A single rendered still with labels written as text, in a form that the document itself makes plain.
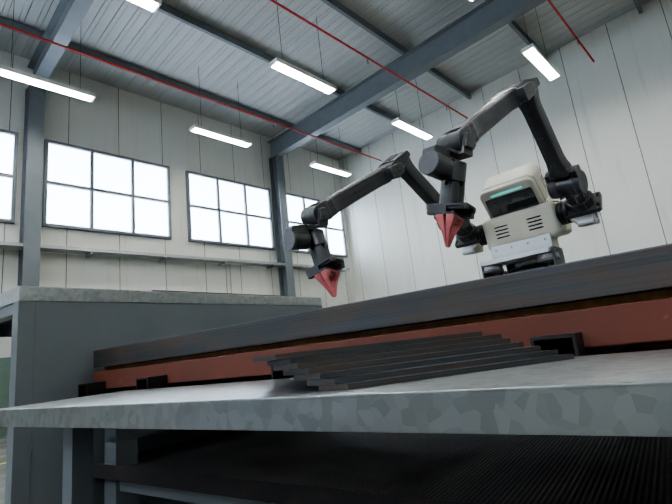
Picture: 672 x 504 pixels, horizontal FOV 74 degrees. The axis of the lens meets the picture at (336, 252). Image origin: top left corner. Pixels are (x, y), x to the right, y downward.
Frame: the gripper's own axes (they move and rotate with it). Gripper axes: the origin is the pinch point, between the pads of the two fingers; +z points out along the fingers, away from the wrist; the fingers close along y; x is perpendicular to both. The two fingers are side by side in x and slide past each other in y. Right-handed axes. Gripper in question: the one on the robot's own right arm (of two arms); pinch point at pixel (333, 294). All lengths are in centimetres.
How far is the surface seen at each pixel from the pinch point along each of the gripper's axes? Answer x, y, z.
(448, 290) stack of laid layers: -37, 46, 20
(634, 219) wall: 1006, 78, -156
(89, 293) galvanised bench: -38, -58, -24
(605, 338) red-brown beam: -37, 62, 33
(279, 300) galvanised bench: 43, -60, -23
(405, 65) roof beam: 745, -149, -631
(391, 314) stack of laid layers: -37, 36, 19
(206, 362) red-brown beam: -38.0, -11.3, 12.3
